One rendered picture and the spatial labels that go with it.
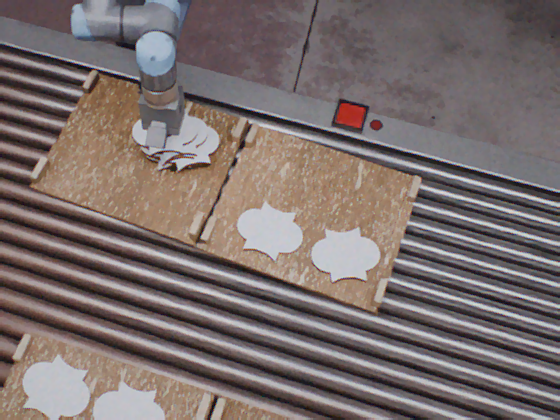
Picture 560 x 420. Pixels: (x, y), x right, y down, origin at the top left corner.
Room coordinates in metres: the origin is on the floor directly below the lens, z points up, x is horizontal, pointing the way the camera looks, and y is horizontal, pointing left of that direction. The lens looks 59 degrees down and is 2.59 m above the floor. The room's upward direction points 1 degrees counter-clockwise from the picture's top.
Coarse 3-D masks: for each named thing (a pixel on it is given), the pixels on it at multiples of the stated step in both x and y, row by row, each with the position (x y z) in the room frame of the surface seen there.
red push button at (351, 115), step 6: (342, 108) 1.14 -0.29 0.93; (348, 108) 1.14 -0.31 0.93; (354, 108) 1.14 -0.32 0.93; (360, 108) 1.14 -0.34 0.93; (342, 114) 1.12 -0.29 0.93; (348, 114) 1.12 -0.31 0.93; (354, 114) 1.12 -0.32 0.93; (360, 114) 1.12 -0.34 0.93; (336, 120) 1.10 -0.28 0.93; (342, 120) 1.10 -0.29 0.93; (348, 120) 1.10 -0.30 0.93; (354, 120) 1.10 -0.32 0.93; (360, 120) 1.10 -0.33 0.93; (354, 126) 1.08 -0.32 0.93
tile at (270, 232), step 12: (264, 204) 0.87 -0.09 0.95; (240, 216) 0.84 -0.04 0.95; (252, 216) 0.84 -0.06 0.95; (264, 216) 0.84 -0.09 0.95; (276, 216) 0.84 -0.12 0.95; (288, 216) 0.84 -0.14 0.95; (240, 228) 0.81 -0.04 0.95; (252, 228) 0.81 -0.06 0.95; (264, 228) 0.81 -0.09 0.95; (276, 228) 0.81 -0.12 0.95; (288, 228) 0.81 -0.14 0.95; (252, 240) 0.78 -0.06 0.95; (264, 240) 0.78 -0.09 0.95; (276, 240) 0.78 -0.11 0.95; (288, 240) 0.78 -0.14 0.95; (300, 240) 0.78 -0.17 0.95; (264, 252) 0.75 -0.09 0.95; (276, 252) 0.75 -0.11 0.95; (288, 252) 0.75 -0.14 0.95
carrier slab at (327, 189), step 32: (256, 160) 0.99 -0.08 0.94; (288, 160) 0.99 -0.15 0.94; (320, 160) 0.99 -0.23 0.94; (352, 160) 0.98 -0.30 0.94; (224, 192) 0.91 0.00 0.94; (256, 192) 0.91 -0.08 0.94; (288, 192) 0.90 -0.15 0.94; (320, 192) 0.90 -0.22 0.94; (352, 192) 0.90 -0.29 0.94; (384, 192) 0.90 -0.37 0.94; (224, 224) 0.83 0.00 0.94; (320, 224) 0.82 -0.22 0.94; (352, 224) 0.82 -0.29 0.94; (384, 224) 0.82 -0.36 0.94; (224, 256) 0.75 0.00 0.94; (256, 256) 0.75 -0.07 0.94; (288, 256) 0.75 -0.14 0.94; (384, 256) 0.74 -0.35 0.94; (320, 288) 0.67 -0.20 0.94; (352, 288) 0.67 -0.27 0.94
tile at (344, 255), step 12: (324, 240) 0.78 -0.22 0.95; (336, 240) 0.78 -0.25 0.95; (348, 240) 0.78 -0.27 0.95; (360, 240) 0.77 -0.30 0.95; (312, 252) 0.75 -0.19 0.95; (324, 252) 0.75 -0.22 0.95; (336, 252) 0.75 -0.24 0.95; (348, 252) 0.75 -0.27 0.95; (360, 252) 0.75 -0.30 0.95; (372, 252) 0.75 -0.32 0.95; (324, 264) 0.72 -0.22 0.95; (336, 264) 0.72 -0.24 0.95; (348, 264) 0.72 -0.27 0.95; (360, 264) 0.72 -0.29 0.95; (372, 264) 0.72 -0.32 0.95; (336, 276) 0.69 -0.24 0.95; (348, 276) 0.69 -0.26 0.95; (360, 276) 0.69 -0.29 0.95
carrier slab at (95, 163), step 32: (96, 96) 1.18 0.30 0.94; (128, 96) 1.18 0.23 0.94; (64, 128) 1.09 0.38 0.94; (96, 128) 1.09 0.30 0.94; (128, 128) 1.09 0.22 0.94; (224, 128) 1.08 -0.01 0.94; (64, 160) 1.00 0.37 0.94; (96, 160) 1.00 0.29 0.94; (128, 160) 1.00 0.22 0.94; (224, 160) 0.99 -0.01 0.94; (64, 192) 0.91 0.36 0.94; (96, 192) 0.91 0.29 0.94; (128, 192) 0.91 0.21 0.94; (160, 192) 0.91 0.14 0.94; (192, 192) 0.91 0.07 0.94; (160, 224) 0.83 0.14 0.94
